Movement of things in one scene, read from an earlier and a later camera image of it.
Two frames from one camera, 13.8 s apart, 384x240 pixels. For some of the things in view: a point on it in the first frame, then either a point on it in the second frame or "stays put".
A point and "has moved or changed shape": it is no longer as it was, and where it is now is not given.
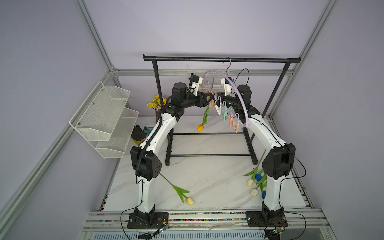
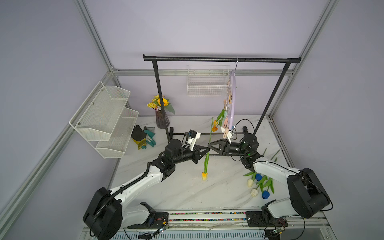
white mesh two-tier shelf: (103, 120) stays put
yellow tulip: (200, 127) -> (220, 118)
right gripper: (222, 99) -> (224, 148)
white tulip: (254, 192) stays put
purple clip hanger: (227, 97) has moved or changed shape
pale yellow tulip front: (189, 201) -> (204, 175)
